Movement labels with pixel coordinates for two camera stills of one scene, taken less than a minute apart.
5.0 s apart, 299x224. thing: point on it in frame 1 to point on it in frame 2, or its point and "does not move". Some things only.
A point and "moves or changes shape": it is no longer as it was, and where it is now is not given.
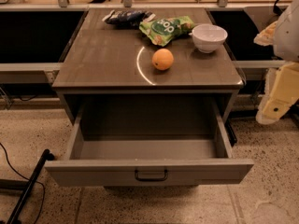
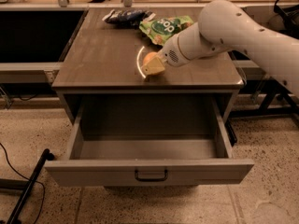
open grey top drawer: (146, 146) does not move
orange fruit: (163, 59) moves or changes shape
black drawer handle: (151, 178) does not move
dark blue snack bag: (128, 19) does not move
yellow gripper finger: (281, 91) to (171, 53)
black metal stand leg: (45, 155) does not move
